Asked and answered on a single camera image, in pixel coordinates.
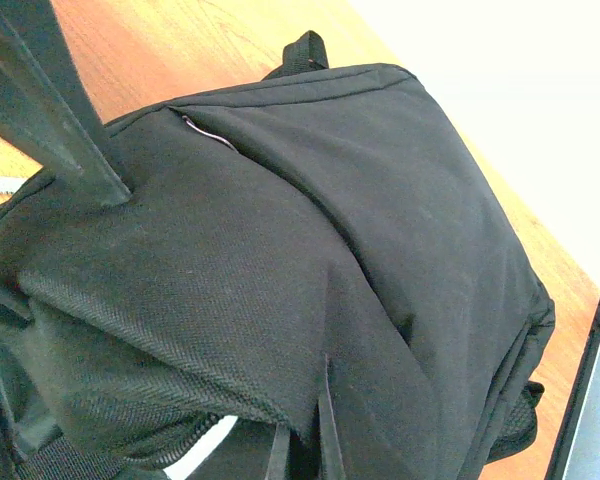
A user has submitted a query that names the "black student backpack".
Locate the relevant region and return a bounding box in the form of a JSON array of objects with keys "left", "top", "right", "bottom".
[{"left": 0, "top": 33, "right": 555, "bottom": 479}]

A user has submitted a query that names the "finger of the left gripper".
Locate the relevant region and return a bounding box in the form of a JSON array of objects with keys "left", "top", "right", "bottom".
[{"left": 0, "top": 1, "right": 130, "bottom": 206}]

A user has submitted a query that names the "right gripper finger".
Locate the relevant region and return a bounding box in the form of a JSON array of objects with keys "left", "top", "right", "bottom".
[{"left": 267, "top": 357, "right": 349, "bottom": 480}]

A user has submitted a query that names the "right black frame post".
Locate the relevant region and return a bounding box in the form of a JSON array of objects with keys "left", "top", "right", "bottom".
[{"left": 545, "top": 299, "right": 600, "bottom": 480}]

